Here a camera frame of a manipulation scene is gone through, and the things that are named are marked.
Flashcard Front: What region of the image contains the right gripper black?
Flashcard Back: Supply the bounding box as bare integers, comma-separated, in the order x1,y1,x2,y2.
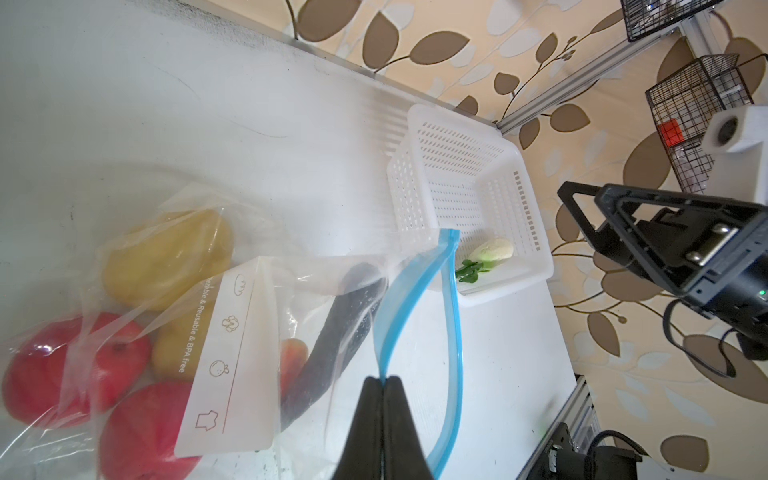
558,181,767,360

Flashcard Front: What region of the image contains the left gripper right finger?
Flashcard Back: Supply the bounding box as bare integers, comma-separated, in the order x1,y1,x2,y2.
382,376,433,480

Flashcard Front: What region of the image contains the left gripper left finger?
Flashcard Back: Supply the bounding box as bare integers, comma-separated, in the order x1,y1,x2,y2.
332,377,383,480

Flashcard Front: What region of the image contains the red yellow toy mango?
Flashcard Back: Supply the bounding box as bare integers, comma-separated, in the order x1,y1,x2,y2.
280,338,309,398

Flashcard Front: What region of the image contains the dark toy eggplant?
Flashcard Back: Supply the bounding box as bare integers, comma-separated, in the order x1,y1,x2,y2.
281,263,388,430

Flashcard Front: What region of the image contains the clear zip top bag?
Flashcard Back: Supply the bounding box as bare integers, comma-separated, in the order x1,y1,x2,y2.
1,184,464,479

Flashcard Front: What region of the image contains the yellow toy potato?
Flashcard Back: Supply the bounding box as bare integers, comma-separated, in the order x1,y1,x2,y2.
151,308,212,382
102,209,234,311

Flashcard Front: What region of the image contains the red toy tomato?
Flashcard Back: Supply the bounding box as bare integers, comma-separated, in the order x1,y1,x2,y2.
98,381,201,479

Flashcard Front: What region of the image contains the red toy apple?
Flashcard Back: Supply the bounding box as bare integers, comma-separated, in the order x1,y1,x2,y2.
2,312,151,429

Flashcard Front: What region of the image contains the white toy radish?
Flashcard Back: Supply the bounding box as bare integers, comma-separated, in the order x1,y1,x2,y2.
455,238,514,284

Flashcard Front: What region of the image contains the white plastic basket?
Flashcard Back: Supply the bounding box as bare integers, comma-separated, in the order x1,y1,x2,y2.
387,104,554,306

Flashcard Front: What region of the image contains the black wire basket right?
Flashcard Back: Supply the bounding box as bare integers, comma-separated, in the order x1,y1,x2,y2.
646,53,756,195

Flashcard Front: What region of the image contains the black wire basket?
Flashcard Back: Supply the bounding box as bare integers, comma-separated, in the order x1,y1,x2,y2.
620,0,722,42
646,53,756,195

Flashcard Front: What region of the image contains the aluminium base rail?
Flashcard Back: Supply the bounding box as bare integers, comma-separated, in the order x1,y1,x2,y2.
517,376,601,480

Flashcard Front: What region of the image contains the black wire basket back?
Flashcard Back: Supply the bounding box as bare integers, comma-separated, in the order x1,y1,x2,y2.
620,0,722,42

